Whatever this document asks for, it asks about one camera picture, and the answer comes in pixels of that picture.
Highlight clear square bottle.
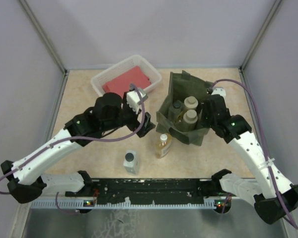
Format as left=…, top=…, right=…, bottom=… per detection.
left=123, top=150, right=140, bottom=175
left=167, top=100, right=184, bottom=123

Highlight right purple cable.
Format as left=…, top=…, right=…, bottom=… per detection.
left=206, top=78, right=298, bottom=230

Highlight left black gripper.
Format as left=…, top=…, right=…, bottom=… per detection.
left=102, top=92, right=155, bottom=137

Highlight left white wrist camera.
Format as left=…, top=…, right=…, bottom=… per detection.
left=126, top=83, right=148, bottom=114

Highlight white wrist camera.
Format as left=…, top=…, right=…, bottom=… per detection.
left=126, top=83, right=148, bottom=114
left=207, top=87, right=226, bottom=97

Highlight amber liquid bottle white cap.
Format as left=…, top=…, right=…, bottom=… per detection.
left=155, top=133, right=172, bottom=159

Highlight olive green canvas bag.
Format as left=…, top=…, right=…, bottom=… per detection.
left=156, top=71, right=211, bottom=146

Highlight right aluminium frame post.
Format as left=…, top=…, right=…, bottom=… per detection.
left=239, top=0, right=284, bottom=72

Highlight aluminium frame post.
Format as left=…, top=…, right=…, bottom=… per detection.
left=17, top=0, right=67, bottom=74
left=239, top=0, right=284, bottom=72

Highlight left aluminium frame post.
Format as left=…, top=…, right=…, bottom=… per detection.
left=17, top=0, right=67, bottom=74

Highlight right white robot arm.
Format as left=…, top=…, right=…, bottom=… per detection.
left=201, top=95, right=298, bottom=225

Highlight white plastic basket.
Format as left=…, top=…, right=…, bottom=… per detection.
left=90, top=55, right=162, bottom=97

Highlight cream bottle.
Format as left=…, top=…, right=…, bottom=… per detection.
left=184, top=96, right=199, bottom=111
left=182, top=110, right=198, bottom=132

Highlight white slotted cable duct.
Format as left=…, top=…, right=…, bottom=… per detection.
left=31, top=197, right=230, bottom=210

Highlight clear square bottle front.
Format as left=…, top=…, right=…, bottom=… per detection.
left=123, top=150, right=140, bottom=175

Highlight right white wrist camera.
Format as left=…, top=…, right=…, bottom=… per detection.
left=207, top=87, right=226, bottom=97

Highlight red cloth in basket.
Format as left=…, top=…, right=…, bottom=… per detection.
left=102, top=66, right=151, bottom=96

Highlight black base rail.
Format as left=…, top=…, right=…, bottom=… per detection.
left=64, top=177, right=241, bottom=205

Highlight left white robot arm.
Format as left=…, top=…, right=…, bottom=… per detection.
left=0, top=90, right=155, bottom=204

